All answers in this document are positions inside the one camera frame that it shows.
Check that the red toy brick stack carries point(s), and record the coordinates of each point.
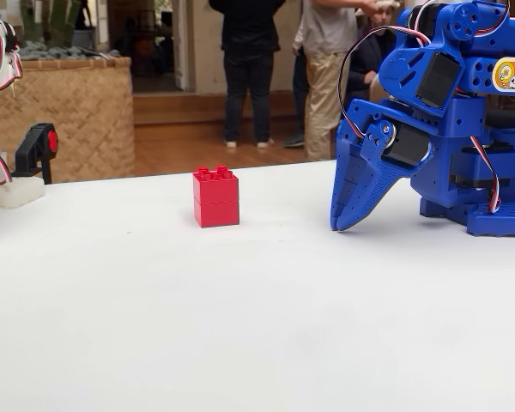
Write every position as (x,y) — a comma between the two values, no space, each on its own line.
(216,201)

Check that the person in beige trousers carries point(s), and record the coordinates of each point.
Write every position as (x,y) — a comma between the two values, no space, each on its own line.
(326,86)

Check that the person in black clothes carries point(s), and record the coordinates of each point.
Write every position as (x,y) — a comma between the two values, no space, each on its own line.
(246,64)

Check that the black clamp with red knob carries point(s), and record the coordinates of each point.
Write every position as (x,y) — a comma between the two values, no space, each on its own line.
(34,143)

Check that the grey pebbles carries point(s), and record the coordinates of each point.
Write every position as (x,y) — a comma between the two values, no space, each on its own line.
(56,52)

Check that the seated person in dark jacket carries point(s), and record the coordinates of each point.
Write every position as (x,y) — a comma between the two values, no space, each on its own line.
(369,56)

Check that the green plants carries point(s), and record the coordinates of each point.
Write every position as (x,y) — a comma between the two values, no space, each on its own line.
(56,19)

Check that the woven wicker planter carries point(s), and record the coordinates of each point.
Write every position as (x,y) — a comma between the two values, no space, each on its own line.
(81,116)

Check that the person in dark jeans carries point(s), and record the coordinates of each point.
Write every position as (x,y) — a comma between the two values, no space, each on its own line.
(299,94)

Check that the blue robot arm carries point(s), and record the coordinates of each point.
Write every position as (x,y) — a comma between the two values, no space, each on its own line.
(455,120)

